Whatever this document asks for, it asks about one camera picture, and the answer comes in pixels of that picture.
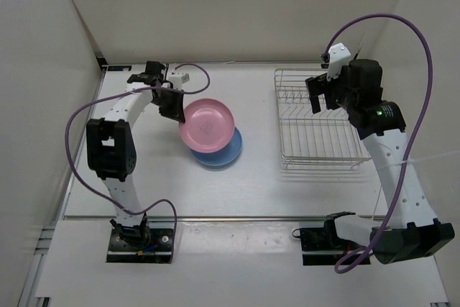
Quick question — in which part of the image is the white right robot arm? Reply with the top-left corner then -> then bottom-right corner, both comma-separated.
305,59 -> 455,264

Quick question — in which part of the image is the black XDOF label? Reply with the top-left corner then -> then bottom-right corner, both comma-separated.
106,65 -> 132,72

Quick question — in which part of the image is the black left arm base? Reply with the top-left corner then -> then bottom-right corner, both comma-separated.
106,216 -> 175,264

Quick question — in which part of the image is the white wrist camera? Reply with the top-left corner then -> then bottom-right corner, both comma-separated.
321,42 -> 351,82
167,72 -> 190,90

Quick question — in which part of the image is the blue plastic plate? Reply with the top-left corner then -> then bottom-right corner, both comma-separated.
191,128 -> 243,169

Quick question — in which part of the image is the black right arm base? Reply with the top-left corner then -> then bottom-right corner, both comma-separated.
292,211 -> 359,266

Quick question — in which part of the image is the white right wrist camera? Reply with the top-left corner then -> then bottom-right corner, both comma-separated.
321,42 -> 351,82

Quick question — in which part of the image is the pink plastic plate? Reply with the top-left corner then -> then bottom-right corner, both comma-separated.
179,98 -> 235,153

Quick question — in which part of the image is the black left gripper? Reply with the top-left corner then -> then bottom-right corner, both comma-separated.
152,87 -> 186,123

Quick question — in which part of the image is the metal wire dish rack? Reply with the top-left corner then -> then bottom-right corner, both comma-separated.
274,68 -> 370,170

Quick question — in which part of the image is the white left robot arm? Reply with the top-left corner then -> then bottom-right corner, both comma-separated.
86,62 -> 190,249

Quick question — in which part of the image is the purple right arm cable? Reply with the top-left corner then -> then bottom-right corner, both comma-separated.
325,14 -> 433,275

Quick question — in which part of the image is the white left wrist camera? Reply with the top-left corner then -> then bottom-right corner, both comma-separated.
167,72 -> 190,90

